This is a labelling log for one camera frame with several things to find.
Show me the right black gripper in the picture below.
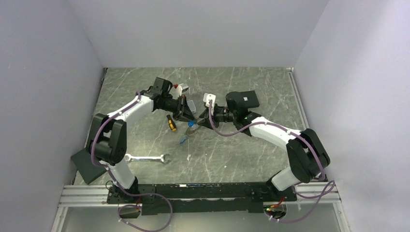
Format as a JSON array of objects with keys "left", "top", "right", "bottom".
[{"left": 197, "top": 103, "right": 236, "bottom": 130}]

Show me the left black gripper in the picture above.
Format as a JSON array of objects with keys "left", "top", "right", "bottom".
[{"left": 161, "top": 94, "right": 197, "bottom": 124}]

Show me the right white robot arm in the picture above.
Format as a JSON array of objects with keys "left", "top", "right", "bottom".
[{"left": 198, "top": 90, "right": 330, "bottom": 201}]

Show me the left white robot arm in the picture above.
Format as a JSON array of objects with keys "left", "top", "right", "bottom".
[{"left": 86, "top": 77, "right": 196, "bottom": 203}]

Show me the small grey white box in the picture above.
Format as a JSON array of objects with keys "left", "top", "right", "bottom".
[{"left": 187, "top": 100, "right": 196, "bottom": 114}]

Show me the yellow black screwdriver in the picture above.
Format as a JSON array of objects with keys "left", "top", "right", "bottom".
[{"left": 166, "top": 114, "right": 177, "bottom": 132}]

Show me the silver open-end wrench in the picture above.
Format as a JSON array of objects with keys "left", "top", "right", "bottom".
[{"left": 124, "top": 154, "right": 171, "bottom": 164}]

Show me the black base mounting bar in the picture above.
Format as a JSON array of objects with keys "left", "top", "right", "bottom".
[{"left": 106, "top": 182, "right": 297, "bottom": 216}]

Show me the black flat plate left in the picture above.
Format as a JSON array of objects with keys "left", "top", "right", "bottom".
[{"left": 71, "top": 148, "right": 106, "bottom": 185}]

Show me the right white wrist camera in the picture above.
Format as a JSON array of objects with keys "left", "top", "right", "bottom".
[{"left": 203, "top": 93, "right": 216, "bottom": 108}]

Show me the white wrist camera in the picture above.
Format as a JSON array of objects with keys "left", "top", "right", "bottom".
[
  {"left": 174, "top": 83, "right": 189, "bottom": 99},
  {"left": 203, "top": 93, "right": 216, "bottom": 108}
]

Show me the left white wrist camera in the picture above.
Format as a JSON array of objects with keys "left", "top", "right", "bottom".
[{"left": 174, "top": 83, "right": 189, "bottom": 99}]

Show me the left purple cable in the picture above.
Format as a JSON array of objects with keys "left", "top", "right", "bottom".
[{"left": 90, "top": 91, "right": 174, "bottom": 232}]

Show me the purple cable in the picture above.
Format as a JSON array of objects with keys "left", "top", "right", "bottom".
[
  {"left": 208, "top": 99, "right": 336, "bottom": 224},
  {"left": 90, "top": 91, "right": 174, "bottom": 232}
]

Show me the aluminium rail frame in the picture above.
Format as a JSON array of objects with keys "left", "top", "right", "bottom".
[{"left": 50, "top": 67, "right": 351, "bottom": 232}]

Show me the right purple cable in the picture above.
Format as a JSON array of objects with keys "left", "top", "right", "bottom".
[{"left": 208, "top": 99, "right": 336, "bottom": 224}]

